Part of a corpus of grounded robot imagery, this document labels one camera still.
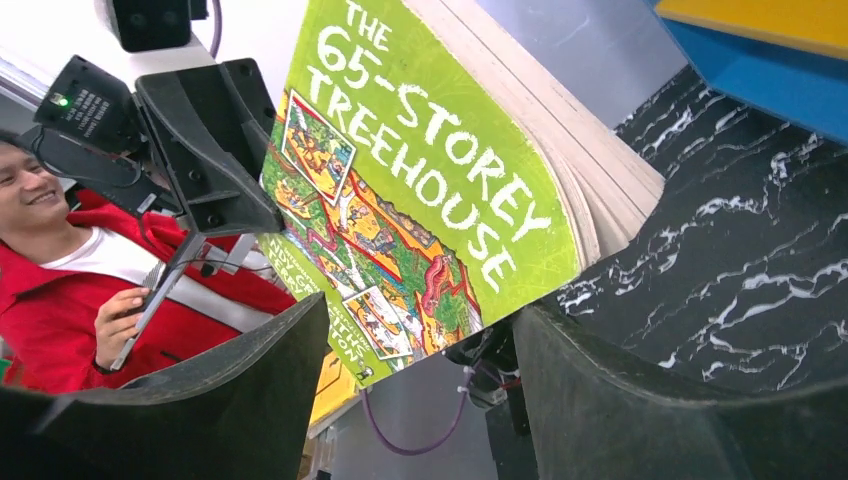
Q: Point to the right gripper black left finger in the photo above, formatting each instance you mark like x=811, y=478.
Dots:
x=238, y=411

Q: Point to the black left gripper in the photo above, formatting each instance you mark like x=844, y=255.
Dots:
x=209, y=129

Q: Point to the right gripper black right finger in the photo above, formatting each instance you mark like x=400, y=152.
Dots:
x=597, y=411

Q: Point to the lime green treehouse book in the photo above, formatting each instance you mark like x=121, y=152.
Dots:
x=435, y=178

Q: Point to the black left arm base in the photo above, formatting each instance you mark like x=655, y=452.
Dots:
x=496, y=388

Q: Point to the yellow folder stack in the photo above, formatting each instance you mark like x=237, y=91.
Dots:
x=336, y=389

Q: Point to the person in white shirt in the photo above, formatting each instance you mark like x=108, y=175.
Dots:
x=72, y=286

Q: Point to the blue pink yellow bookshelf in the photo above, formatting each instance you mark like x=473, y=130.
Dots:
x=787, y=58

